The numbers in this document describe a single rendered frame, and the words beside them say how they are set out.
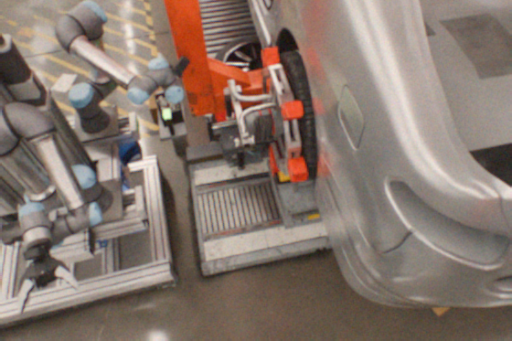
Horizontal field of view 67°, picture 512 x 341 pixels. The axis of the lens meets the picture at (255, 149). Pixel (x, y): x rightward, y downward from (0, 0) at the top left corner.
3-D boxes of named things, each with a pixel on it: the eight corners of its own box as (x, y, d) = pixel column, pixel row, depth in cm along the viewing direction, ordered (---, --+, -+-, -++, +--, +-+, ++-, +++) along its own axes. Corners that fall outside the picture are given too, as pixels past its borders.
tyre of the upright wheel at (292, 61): (333, 182, 226) (372, 157, 162) (293, 190, 224) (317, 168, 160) (306, 78, 241) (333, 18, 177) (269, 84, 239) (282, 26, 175)
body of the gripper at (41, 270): (64, 281, 120) (57, 248, 127) (57, 269, 114) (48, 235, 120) (37, 292, 117) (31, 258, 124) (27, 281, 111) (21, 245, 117)
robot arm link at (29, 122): (44, 92, 135) (104, 216, 146) (10, 104, 132) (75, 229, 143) (37, 91, 124) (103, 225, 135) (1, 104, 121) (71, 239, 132)
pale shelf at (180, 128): (187, 136, 249) (186, 133, 247) (161, 141, 248) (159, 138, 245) (181, 90, 275) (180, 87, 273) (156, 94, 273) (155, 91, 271)
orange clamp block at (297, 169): (302, 165, 186) (307, 180, 181) (286, 167, 185) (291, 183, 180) (303, 155, 180) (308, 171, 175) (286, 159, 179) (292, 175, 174)
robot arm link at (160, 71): (150, 71, 153) (164, 93, 160) (167, 55, 159) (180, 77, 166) (137, 71, 158) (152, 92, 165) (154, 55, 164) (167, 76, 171)
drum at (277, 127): (289, 137, 200) (290, 120, 189) (248, 145, 198) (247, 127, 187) (282, 118, 209) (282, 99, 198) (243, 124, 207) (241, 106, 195)
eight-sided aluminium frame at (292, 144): (296, 191, 205) (304, 122, 161) (284, 193, 204) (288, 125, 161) (272, 116, 237) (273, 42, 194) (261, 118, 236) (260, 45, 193)
